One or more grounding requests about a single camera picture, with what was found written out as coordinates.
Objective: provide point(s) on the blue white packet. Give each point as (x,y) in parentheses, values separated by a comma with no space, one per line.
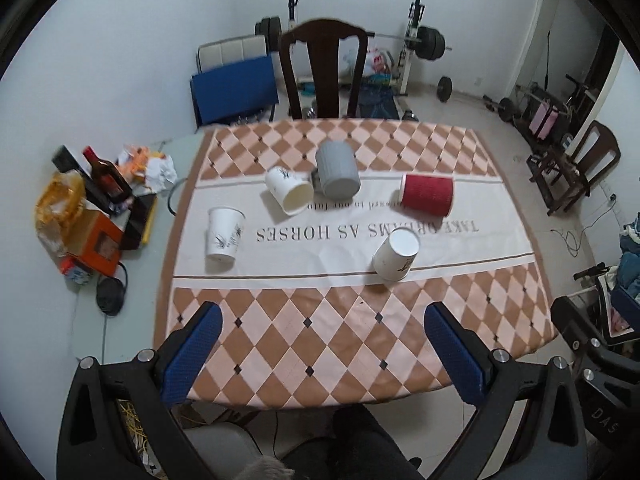
(77,273)

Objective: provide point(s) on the white padded bench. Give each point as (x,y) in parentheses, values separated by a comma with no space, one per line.
(230,50)

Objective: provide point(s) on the barbell with black plates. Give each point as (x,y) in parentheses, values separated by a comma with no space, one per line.
(430,42)

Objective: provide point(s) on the white barbell rack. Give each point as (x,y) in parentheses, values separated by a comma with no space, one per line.
(412,50)

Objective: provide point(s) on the dark bottle red cap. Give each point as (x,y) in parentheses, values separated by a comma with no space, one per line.
(106,176)

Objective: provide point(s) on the blue cloth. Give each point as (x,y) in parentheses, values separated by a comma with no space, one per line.
(377,102)

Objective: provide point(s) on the pink cloth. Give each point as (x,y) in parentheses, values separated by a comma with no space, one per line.
(542,121)

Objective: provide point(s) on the orange cardboard box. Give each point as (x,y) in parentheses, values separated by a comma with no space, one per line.
(97,245)

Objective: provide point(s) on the checked printed tablecloth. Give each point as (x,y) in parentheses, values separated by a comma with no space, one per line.
(310,320)

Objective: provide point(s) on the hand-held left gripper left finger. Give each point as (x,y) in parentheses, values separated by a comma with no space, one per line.
(192,355)

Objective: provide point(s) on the white plastic bag red print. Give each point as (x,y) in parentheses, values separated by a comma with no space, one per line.
(376,62)

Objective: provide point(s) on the pile of clothes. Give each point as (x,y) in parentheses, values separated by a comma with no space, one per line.
(629,270)

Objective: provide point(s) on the black open box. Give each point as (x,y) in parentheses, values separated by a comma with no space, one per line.
(139,222)

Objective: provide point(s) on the crumpled white paper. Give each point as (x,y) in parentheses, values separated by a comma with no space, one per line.
(161,171)

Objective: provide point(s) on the dark wooden chair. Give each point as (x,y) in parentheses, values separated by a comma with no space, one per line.
(582,170)
(324,70)

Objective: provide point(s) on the yellow plastic bag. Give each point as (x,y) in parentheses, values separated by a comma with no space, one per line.
(54,212)

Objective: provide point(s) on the black exercise machine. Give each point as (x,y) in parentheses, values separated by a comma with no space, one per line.
(560,105)

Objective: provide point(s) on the grey ribbed cup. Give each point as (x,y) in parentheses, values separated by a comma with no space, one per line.
(337,170)

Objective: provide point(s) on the grey seat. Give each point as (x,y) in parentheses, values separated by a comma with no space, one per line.
(220,445)

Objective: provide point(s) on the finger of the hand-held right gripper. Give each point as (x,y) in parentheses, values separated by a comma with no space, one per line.
(575,325)

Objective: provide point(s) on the orange snack bag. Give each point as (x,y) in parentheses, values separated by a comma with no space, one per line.
(134,160)

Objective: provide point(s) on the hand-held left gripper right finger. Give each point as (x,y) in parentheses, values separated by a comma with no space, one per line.
(456,355)

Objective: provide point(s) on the white paper cup plant print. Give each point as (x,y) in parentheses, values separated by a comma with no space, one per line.
(290,191)
(224,235)
(395,257)

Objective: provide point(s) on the red ribbed paper cup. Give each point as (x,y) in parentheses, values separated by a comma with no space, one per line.
(427,192)

